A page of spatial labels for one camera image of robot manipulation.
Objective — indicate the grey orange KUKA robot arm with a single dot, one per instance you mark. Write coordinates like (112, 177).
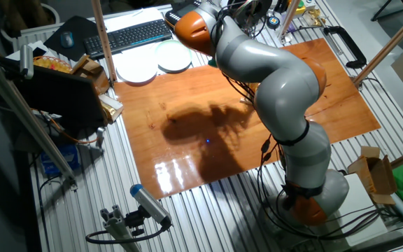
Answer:
(282, 91)

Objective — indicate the glossy wooden board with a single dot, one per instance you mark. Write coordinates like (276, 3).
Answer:
(152, 105)

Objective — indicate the pale green plate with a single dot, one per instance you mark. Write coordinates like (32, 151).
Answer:
(173, 56)

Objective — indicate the white plate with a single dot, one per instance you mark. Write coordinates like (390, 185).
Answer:
(136, 70)

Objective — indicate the gold foil packet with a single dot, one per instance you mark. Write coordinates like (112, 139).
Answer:
(112, 106)

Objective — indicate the small metal clamp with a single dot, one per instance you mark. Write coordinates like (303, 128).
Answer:
(100, 136)

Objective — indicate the black computer keyboard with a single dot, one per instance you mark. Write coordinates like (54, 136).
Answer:
(128, 36)

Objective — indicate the black orange teach pendant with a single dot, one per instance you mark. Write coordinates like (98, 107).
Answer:
(184, 8)

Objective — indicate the small wooden box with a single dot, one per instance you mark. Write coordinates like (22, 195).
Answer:
(93, 71)

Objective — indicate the black round tape measure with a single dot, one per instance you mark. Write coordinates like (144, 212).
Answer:
(273, 21)

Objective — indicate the white paper sheet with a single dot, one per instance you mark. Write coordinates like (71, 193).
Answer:
(131, 17)

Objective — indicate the short aluminium profile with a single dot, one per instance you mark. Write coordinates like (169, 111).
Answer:
(117, 227)

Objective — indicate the blue packet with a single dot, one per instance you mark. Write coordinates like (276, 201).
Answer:
(59, 159)

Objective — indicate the black monitor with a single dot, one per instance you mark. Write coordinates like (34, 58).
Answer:
(58, 94)

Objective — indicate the black mouse pad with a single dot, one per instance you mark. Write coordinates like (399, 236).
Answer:
(84, 28)

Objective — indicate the yellow green button box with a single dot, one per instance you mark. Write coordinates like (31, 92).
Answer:
(300, 7)

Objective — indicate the brass fitting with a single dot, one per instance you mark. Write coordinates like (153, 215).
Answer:
(314, 15)

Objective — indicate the grey computer mouse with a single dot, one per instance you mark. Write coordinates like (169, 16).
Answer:
(67, 39)

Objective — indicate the yellow basket with fruit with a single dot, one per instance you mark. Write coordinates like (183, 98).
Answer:
(51, 64)

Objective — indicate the open cardboard box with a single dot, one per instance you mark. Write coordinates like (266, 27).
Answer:
(373, 175)

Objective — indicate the black flat bar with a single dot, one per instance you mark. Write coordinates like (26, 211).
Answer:
(387, 243)

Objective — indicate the black office chair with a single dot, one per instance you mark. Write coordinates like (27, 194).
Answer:
(397, 7)

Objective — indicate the silver camera with blue end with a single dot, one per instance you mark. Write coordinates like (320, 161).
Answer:
(150, 204)

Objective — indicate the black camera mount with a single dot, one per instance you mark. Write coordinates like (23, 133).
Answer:
(135, 218)

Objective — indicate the aluminium frame beam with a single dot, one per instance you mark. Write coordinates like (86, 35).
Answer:
(23, 115)

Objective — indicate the silver camera on beam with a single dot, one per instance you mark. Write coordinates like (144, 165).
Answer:
(26, 61)

